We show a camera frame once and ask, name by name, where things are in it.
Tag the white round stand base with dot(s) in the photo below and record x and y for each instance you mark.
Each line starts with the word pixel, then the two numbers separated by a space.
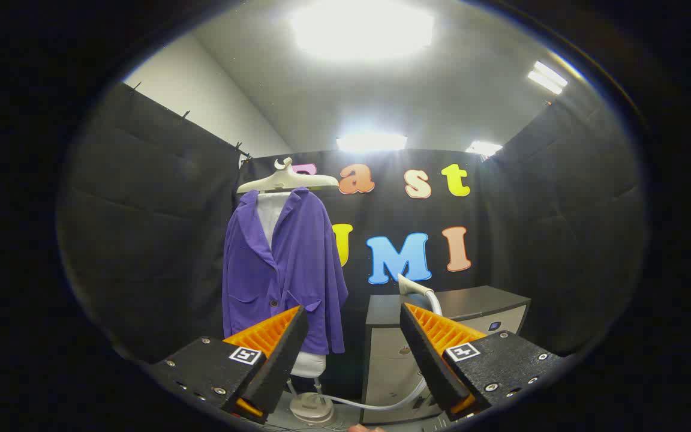
pixel 311 409

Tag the white garment steamer head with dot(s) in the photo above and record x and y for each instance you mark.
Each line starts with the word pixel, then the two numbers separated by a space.
pixel 412 286

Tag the grey cabinet with dark top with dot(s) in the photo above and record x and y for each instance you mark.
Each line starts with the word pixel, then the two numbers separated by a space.
pixel 387 354

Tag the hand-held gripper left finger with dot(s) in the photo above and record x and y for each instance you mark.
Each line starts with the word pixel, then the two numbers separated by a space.
pixel 279 354

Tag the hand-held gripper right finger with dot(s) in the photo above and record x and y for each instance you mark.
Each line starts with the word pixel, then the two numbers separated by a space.
pixel 426 354

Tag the white mannequin torso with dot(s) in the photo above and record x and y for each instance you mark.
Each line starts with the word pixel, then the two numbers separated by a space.
pixel 269 219

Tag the ceiling light panel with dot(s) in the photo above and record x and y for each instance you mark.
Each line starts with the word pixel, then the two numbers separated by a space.
pixel 547 77
pixel 362 27
pixel 483 148
pixel 371 142

